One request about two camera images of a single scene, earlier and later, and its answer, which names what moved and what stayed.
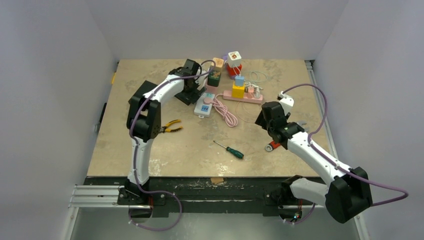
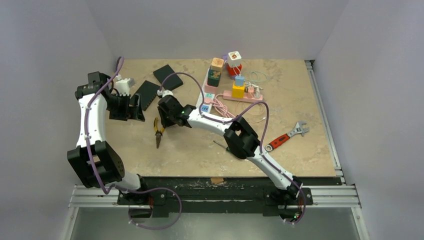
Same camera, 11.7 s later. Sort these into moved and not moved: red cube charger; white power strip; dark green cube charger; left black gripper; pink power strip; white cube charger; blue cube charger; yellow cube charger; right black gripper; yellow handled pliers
Moved: yellow handled pliers; right black gripper; left black gripper
Not moved: red cube charger; yellow cube charger; white power strip; white cube charger; blue cube charger; dark green cube charger; pink power strip
